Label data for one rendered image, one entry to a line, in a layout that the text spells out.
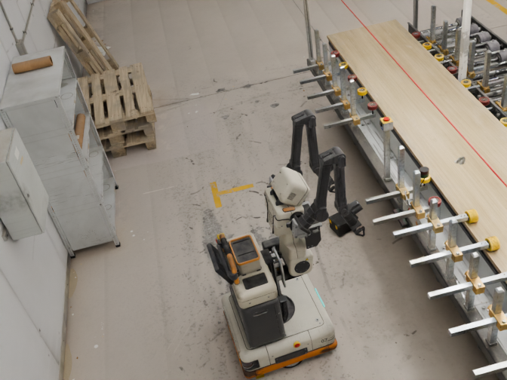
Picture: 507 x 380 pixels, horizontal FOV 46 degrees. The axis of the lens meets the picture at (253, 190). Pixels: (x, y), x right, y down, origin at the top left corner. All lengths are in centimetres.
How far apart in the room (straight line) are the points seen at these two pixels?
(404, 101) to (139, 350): 281
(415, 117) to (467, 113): 38
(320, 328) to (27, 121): 259
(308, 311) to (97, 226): 208
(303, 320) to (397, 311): 76
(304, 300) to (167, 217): 185
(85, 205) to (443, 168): 285
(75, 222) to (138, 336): 119
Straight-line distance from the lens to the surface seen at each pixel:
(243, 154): 613
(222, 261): 376
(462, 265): 401
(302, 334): 408
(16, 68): 515
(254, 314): 379
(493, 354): 351
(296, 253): 375
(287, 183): 345
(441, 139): 455
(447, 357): 432
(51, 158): 492
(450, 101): 498
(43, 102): 467
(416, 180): 387
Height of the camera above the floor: 353
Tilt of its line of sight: 39 degrees down
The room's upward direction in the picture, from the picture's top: 11 degrees counter-clockwise
